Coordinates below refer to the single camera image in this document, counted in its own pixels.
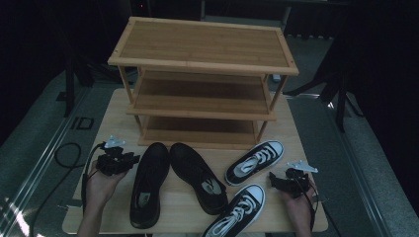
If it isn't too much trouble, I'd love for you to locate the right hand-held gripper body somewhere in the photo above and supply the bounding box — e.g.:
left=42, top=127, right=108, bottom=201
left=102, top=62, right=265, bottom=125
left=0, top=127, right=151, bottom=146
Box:
left=284, top=160, right=319, bottom=199

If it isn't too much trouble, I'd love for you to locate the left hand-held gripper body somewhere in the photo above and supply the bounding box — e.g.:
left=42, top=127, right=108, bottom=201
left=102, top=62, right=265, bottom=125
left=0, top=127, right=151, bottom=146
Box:
left=94, top=134, right=133, bottom=177

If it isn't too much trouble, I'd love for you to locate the black white canvas sneaker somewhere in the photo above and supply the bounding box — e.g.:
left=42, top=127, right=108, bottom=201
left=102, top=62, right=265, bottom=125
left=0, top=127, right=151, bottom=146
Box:
left=223, top=139, right=286, bottom=188
left=201, top=183, right=267, bottom=237

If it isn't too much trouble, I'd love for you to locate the black shoe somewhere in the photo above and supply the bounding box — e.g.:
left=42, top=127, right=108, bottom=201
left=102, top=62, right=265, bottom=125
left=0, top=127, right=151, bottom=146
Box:
left=169, top=141, right=229, bottom=216
left=128, top=141, right=172, bottom=230

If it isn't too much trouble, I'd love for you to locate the wooden shoe rack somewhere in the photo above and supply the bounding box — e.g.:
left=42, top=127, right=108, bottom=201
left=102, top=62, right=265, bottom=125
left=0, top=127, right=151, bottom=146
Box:
left=107, top=16, right=300, bottom=151

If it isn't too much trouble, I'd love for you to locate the person's right hand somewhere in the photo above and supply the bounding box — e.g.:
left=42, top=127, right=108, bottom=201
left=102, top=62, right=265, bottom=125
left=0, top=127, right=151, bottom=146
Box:
left=282, top=179, right=321, bottom=218

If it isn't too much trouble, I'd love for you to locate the person's left hand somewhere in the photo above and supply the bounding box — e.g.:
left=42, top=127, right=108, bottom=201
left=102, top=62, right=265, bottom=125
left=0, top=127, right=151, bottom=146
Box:
left=85, top=160, right=130, bottom=207

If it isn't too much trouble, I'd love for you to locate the black metal stand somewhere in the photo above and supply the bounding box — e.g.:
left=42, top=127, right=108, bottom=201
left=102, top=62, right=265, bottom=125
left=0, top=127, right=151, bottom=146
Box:
left=54, top=48, right=97, bottom=119

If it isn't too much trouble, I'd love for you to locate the black tripod stand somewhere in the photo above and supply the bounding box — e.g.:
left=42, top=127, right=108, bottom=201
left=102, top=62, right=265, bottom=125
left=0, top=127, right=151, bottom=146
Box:
left=283, top=55, right=367, bottom=133

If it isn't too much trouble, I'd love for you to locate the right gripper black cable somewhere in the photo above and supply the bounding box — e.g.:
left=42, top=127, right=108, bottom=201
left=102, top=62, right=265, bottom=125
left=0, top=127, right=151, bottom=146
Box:
left=293, top=171, right=321, bottom=232

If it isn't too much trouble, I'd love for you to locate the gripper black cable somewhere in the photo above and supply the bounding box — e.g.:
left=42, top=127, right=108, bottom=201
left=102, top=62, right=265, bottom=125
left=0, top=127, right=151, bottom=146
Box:
left=293, top=171, right=321, bottom=232
left=80, top=142, right=107, bottom=215

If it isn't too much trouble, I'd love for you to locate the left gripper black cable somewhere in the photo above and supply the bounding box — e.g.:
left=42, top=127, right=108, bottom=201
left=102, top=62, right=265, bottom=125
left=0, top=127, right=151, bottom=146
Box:
left=80, top=142, right=107, bottom=215

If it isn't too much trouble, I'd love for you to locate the black floor cable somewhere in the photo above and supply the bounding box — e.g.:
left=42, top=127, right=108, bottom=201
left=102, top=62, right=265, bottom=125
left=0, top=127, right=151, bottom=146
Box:
left=30, top=141, right=87, bottom=237

